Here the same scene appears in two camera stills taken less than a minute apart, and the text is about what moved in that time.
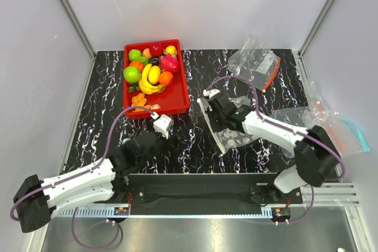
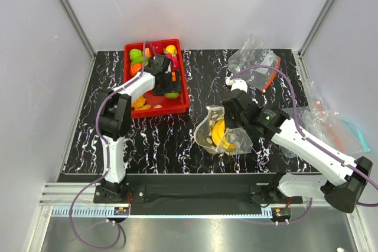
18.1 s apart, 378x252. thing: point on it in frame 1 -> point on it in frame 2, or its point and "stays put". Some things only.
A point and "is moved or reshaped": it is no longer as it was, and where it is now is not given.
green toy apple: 132,74 -> 172,95
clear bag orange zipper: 254,64 stays put
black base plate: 201,193 stays put
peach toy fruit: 146,52 stays put
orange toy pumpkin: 139,65 stays put
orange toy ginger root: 139,100 stays put
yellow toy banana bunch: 144,84 is moved or reshaped
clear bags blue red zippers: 345,136 stays put
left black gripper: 169,150 -> 173,86
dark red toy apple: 156,48 stays put
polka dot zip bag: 227,138 is moved or reshaped
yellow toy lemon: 171,49 stays put
